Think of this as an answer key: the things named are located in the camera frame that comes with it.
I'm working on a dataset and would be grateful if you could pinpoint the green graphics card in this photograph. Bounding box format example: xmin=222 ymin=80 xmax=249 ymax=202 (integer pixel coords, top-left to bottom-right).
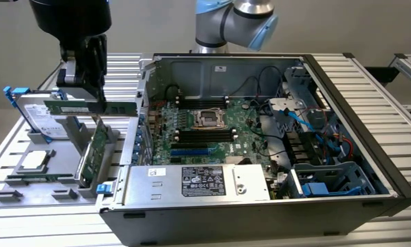
xmin=73 ymin=115 xmax=111 ymax=189

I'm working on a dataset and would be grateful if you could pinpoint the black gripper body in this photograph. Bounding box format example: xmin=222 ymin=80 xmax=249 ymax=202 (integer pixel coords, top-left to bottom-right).
xmin=27 ymin=0 xmax=113 ymax=63

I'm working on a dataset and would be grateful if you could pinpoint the silver hard disk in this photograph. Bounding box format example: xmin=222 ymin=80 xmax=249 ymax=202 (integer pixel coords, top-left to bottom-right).
xmin=15 ymin=94 xmax=71 ymax=141

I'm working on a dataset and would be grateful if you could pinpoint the green motherboard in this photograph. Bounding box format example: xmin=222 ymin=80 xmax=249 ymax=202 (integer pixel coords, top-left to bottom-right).
xmin=149 ymin=98 xmax=272 ymax=166

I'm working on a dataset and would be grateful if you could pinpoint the black open PC case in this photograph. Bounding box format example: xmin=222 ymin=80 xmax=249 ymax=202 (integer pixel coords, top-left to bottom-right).
xmin=97 ymin=52 xmax=411 ymax=245

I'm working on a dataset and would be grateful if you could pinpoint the blue wire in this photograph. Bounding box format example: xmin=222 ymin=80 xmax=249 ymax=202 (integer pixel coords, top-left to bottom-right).
xmin=280 ymin=109 xmax=316 ymax=131

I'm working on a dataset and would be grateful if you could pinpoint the blue disk carrier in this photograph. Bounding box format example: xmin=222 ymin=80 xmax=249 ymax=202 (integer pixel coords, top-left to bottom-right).
xmin=2 ymin=86 xmax=81 ymax=144

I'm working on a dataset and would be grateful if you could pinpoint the silver CPU chip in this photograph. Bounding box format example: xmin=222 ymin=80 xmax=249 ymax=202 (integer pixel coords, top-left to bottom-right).
xmin=19 ymin=151 xmax=50 ymax=170

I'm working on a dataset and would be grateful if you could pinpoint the CPU socket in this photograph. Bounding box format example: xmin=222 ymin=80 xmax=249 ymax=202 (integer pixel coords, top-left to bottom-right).
xmin=190 ymin=109 xmax=226 ymax=130

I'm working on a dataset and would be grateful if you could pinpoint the silver chipset heatsink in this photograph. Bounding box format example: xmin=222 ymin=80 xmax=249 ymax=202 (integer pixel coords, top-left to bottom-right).
xmin=224 ymin=156 xmax=249 ymax=165

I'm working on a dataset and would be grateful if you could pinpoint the black box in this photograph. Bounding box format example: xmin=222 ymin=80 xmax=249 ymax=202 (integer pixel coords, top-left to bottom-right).
xmin=364 ymin=66 xmax=400 ymax=83

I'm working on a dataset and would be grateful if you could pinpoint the blue expansion slot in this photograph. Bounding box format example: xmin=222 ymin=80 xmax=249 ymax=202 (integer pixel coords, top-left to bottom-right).
xmin=170 ymin=149 xmax=209 ymax=156

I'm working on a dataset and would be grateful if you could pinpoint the grey metal disk bay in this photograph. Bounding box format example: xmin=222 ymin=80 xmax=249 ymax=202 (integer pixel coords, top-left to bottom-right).
xmin=268 ymin=66 xmax=332 ymax=131

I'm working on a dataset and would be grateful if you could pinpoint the blue case latch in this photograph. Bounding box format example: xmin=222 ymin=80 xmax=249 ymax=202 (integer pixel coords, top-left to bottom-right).
xmin=95 ymin=182 xmax=111 ymax=196

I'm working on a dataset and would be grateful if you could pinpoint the silver power supply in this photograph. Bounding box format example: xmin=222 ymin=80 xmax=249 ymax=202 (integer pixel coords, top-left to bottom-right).
xmin=121 ymin=163 xmax=272 ymax=207

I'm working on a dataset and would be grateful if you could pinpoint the blue disk caddy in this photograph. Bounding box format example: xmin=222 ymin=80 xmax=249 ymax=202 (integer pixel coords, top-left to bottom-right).
xmin=301 ymin=183 xmax=330 ymax=198

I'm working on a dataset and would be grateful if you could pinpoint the blue-grey disk bay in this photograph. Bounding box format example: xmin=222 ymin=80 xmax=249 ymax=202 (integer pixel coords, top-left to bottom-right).
xmin=289 ymin=161 xmax=377 ymax=199

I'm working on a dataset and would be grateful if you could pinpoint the black wire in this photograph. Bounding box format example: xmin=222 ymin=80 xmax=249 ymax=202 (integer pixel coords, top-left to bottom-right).
xmin=232 ymin=66 xmax=285 ymax=100

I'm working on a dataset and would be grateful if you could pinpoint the green RAM stick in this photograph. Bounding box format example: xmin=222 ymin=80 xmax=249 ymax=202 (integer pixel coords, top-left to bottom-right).
xmin=42 ymin=99 xmax=139 ymax=118
xmin=5 ymin=172 xmax=74 ymax=181

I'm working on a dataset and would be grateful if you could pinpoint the long black expansion slot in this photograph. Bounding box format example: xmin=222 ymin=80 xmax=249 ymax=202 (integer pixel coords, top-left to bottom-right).
xmin=170 ymin=144 xmax=208 ymax=150

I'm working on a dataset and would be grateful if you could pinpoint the grey parts rack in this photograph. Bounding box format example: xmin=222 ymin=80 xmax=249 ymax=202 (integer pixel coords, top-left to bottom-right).
xmin=0 ymin=122 xmax=130 ymax=209

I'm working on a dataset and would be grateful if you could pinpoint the red wire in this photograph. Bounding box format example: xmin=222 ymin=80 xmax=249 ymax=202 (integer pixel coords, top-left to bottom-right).
xmin=341 ymin=137 xmax=354 ymax=158

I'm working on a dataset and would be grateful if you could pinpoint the black RAM slot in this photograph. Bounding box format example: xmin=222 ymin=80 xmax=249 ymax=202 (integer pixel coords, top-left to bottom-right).
xmin=174 ymin=136 xmax=236 ymax=140
xmin=176 ymin=100 xmax=229 ymax=104
xmin=176 ymin=103 xmax=229 ymax=107
xmin=174 ymin=139 xmax=237 ymax=144
xmin=174 ymin=133 xmax=236 ymax=137
xmin=176 ymin=96 xmax=229 ymax=101
xmin=174 ymin=130 xmax=234 ymax=134

